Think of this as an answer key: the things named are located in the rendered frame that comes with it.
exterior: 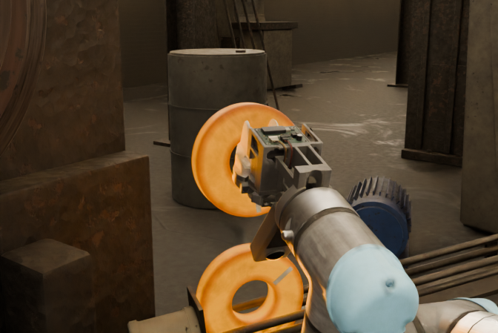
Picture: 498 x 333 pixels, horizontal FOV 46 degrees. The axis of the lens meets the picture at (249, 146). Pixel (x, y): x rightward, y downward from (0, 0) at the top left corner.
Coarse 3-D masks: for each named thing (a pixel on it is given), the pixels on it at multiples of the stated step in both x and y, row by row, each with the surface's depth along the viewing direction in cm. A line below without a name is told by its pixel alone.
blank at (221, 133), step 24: (216, 120) 75; (240, 120) 76; (264, 120) 77; (288, 120) 78; (216, 144) 75; (192, 168) 77; (216, 168) 76; (216, 192) 76; (240, 192) 77; (240, 216) 78
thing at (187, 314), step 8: (176, 312) 80; (184, 312) 79; (192, 312) 79; (144, 320) 78; (152, 320) 78; (160, 320) 78; (168, 320) 78; (176, 320) 78; (184, 320) 78; (192, 320) 78; (128, 328) 78; (136, 328) 76; (144, 328) 77; (152, 328) 77; (160, 328) 77; (168, 328) 77; (176, 328) 77; (184, 328) 78; (192, 328) 77
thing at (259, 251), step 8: (272, 208) 64; (272, 216) 64; (264, 224) 67; (272, 224) 64; (264, 232) 67; (272, 232) 65; (280, 232) 65; (256, 240) 70; (264, 240) 67; (272, 240) 67; (280, 240) 67; (256, 248) 70; (264, 248) 68; (272, 248) 69; (280, 248) 70; (288, 248) 70; (256, 256) 70; (264, 256) 70; (272, 256) 70; (280, 256) 70
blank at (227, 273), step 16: (224, 256) 80; (240, 256) 79; (208, 272) 80; (224, 272) 79; (240, 272) 79; (256, 272) 80; (272, 272) 81; (288, 272) 82; (208, 288) 78; (224, 288) 79; (272, 288) 82; (288, 288) 82; (208, 304) 79; (224, 304) 80; (272, 304) 83; (288, 304) 83; (208, 320) 79; (224, 320) 80; (240, 320) 81; (256, 320) 82
